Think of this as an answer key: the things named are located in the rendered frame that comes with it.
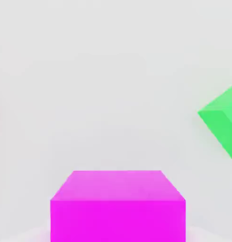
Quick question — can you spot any small magenta cube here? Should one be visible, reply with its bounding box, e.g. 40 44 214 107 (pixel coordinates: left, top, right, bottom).
50 170 187 242

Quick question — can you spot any small green cube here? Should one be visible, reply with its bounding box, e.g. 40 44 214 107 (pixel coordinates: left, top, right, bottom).
197 82 232 161

